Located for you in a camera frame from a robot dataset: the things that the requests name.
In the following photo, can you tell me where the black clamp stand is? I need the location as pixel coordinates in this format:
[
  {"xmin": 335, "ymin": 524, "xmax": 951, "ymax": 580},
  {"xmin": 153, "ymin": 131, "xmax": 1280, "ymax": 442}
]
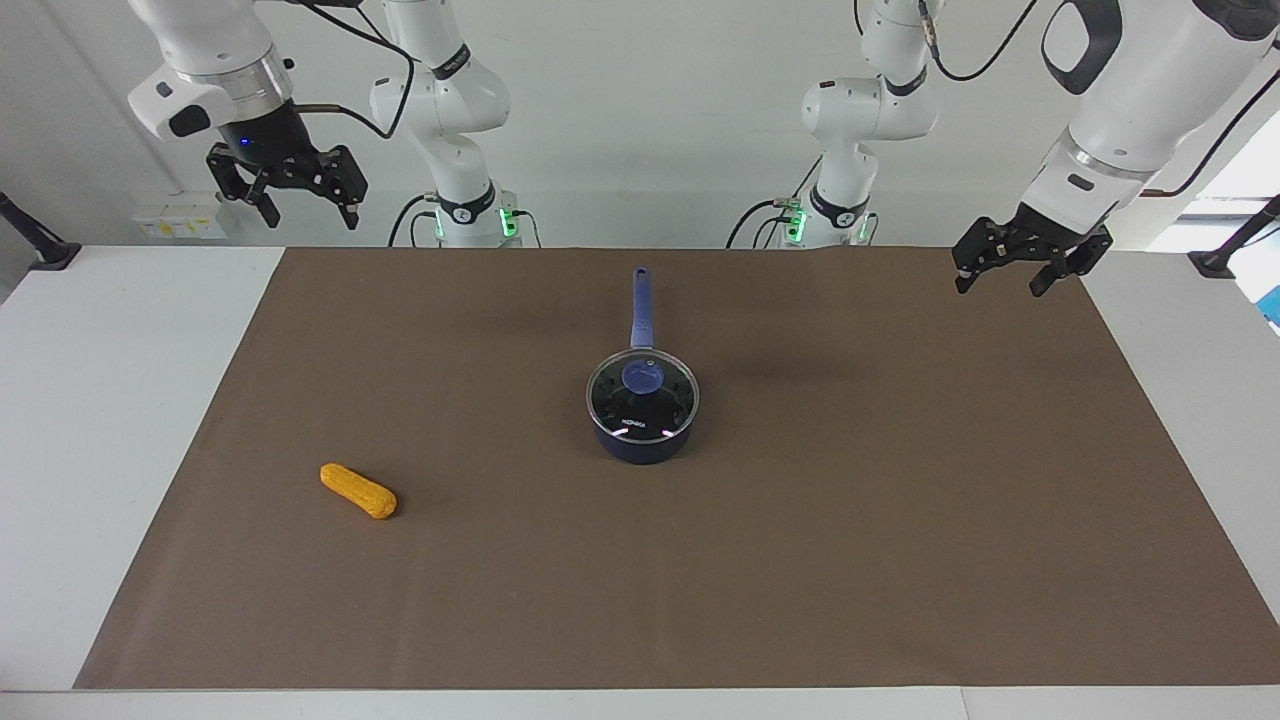
[
  {"xmin": 0, "ymin": 190, "xmax": 83, "ymax": 273},
  {"xmin": 1188, "ymin": 195, "xmax": 1280, "ymax": 279}
]

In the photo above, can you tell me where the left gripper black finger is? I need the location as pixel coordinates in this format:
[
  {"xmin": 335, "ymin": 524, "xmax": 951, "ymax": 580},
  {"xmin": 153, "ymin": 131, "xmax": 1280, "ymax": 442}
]
[
  {"xmin": 1029, "ymin": 227, "xmax": 1114, "ymax": 299},
  {"xmin": 952, "ymin": 217, "xmax": 1007, "ymax": 297}
]

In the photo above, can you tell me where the black base power cable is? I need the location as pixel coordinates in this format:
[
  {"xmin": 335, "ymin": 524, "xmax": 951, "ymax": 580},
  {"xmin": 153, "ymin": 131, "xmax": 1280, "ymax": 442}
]
[
  {"xmin": 726, "ymin": 155, "xmax": 826, "ymax": 249},
  {"xmin": 387, "ymin": 193, "xmax": 442, "ymax": 248}
]

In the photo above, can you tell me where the dark pot with blue handle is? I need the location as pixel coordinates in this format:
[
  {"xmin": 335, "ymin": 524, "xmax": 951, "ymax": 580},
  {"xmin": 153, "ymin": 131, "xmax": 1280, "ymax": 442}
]
[{"xmin": 585, "ymin": 267, "xmax": 701, "ymax": 466}]

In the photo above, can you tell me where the glass lid with blue knob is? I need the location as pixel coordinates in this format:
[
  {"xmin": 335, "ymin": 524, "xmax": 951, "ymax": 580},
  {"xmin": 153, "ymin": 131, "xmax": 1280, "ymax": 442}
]
[{"xmin": 586, "ymin": 347, "xmax": 700, "ymax": 442}]

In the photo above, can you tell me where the yellow corn cob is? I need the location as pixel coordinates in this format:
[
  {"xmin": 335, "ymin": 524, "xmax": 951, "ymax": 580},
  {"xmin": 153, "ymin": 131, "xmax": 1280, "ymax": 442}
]
[{"xmin": 320, "ymin": 462, "xmax": 399, "ymax": 521}]

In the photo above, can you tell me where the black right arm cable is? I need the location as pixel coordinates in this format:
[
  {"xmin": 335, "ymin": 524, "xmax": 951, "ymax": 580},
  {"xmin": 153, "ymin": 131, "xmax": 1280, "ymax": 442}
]
[{"xmin": 290, "ymin": 0, "xmax": 417, "ymax": 141}]

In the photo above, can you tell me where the brown table mat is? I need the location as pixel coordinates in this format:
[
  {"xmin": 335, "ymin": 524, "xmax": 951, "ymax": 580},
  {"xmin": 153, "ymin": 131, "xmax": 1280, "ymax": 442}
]
[{"xmin": 73, "ymin": 247, "xmax": 1280, "ymax": 691}]

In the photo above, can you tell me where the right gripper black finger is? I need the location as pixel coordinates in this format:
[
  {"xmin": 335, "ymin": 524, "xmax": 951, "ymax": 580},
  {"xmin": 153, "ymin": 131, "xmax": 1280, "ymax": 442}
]
[
  {"xmin": 206, "ymin": 142, "xmax": 282, "ymax": 230},
  {"xmin": 318, "ymin": 144, "xmax": 369, "ymax": 232}
]

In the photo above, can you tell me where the white wall socket box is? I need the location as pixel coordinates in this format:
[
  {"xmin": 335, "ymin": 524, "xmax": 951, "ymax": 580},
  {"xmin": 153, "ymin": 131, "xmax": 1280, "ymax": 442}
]
[{"xmin": 132, "ymin": 192, "xmax": 229, "ymax": 241}]

